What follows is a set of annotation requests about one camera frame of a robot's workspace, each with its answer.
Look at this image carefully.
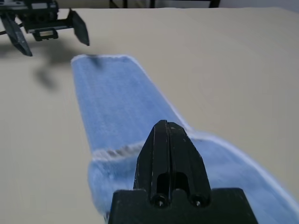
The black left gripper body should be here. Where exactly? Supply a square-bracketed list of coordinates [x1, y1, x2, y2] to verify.
[0, 0, 70, 42]

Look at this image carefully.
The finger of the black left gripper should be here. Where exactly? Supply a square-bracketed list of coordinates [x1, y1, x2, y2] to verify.
[0, 14, 33, 57]
[68, 8, 91, 47]

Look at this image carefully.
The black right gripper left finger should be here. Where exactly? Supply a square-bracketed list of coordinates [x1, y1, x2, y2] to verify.
[132, 119, 172, 198]

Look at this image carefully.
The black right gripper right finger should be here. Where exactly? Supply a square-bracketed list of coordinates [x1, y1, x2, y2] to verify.
[167, 120, 211, 198]

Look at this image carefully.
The light blue terry towel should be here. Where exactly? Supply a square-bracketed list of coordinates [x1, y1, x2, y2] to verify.
[71, 54, 271, 224]

